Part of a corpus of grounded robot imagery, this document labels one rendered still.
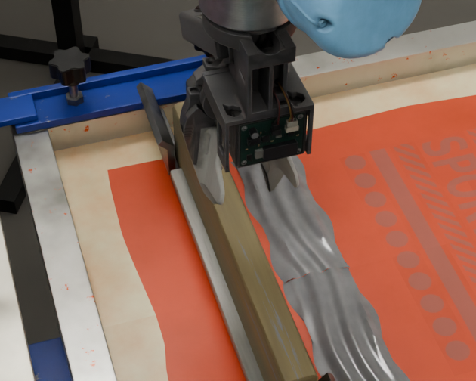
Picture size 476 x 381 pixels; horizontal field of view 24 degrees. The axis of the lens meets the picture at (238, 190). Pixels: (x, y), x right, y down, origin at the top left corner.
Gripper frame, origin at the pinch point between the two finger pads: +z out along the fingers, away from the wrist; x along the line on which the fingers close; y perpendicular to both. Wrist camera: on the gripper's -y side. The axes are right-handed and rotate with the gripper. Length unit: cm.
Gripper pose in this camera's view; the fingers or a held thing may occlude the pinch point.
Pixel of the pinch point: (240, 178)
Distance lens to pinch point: 96.4
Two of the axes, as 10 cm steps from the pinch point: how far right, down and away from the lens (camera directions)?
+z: 0.0, 7.0, 7.2
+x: 9.5, -2.1, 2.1
